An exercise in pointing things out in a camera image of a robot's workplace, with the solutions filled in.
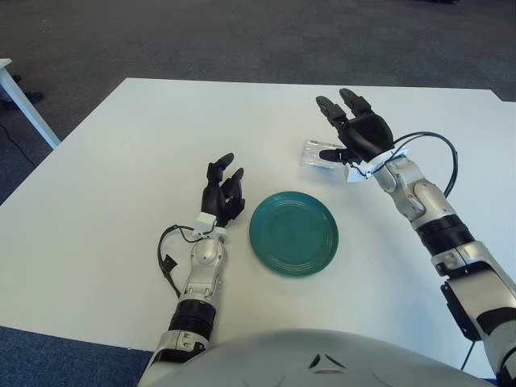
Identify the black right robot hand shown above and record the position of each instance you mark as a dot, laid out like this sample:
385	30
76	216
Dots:
367	135

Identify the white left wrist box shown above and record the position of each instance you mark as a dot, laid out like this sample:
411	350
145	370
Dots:
203	222

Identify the green round plate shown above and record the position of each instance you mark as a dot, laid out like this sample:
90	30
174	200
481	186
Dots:
294	238

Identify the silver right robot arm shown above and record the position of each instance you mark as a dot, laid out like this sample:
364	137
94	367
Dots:
427	197

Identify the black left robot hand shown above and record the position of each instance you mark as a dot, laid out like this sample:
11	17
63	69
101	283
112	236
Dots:
215	197

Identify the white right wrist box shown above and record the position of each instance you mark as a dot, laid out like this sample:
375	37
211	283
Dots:
356	173

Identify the white side table leg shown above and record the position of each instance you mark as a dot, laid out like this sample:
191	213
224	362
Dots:
30	109

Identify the silver robot torso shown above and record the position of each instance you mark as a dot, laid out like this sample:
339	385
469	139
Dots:
282	363

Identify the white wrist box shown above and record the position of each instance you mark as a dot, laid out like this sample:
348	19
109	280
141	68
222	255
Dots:
203	222
356	173

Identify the clear plastic bottle blue cap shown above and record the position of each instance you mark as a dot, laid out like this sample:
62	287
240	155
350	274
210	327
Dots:
314	170

